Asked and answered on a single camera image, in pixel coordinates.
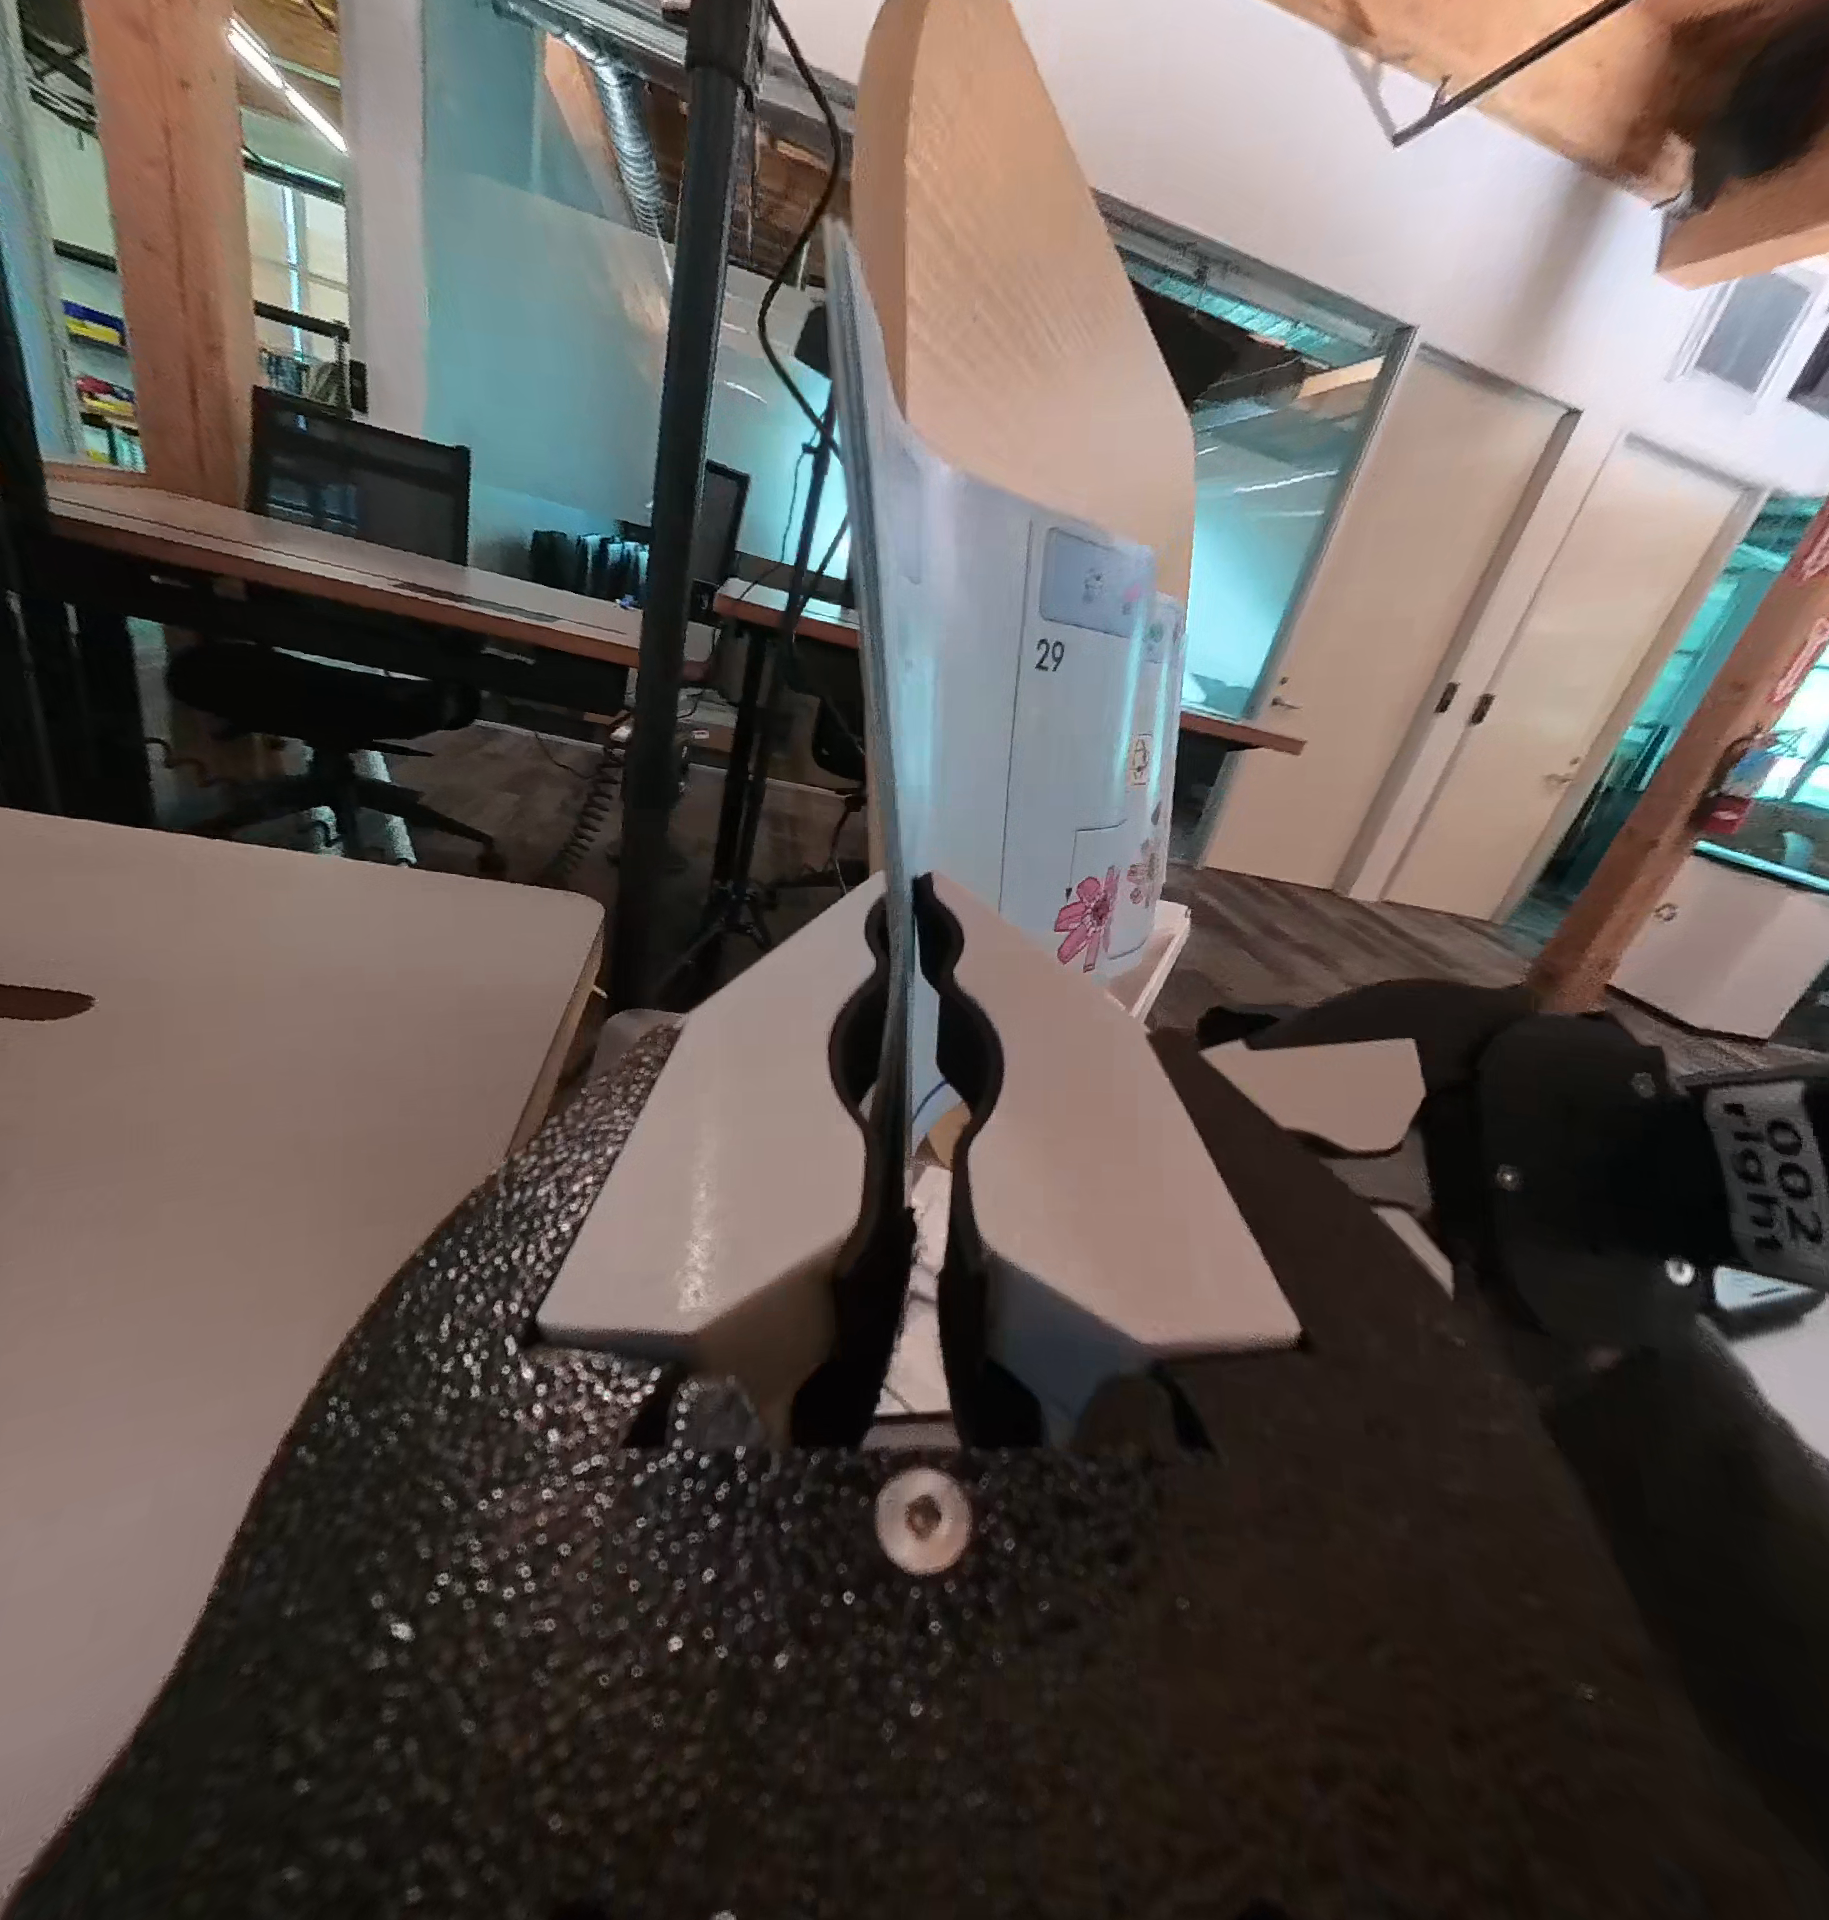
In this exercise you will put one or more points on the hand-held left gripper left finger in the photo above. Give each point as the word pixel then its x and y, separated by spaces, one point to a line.
pixel 704 1170

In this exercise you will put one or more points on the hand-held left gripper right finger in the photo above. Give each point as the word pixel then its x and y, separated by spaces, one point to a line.
pixel 1124 1185

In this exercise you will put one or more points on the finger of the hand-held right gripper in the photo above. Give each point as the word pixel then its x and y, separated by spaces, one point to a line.
pixel 1319 1088

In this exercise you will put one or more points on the brick instruction booklet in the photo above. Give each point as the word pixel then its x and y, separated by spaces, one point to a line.
pixel 989 676

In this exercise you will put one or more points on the white desk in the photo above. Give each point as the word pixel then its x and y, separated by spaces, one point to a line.
pixel 224 1200

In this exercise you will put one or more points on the white cabinet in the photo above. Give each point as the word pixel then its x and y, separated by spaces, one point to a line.
pixel 1739 937

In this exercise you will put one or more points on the black tripod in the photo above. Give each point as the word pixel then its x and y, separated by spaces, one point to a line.
pixel 766 841

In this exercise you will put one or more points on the red fire extinguisher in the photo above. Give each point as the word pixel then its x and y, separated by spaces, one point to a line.
pixel 1736 788

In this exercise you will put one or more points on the white door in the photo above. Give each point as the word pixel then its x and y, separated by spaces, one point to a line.
pixel 1440 600
pixel 1635 676

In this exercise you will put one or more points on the black office chair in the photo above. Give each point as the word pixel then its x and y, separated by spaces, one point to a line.
pixel 313 712

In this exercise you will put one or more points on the black light stand pole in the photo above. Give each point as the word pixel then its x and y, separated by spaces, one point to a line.
pixel 691 526

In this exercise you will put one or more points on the wooden back chair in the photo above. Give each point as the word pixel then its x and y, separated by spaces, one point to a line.
pixel 1004 271

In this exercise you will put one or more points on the wooden post red signs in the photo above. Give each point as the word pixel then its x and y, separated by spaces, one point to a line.
pixel 1709 751

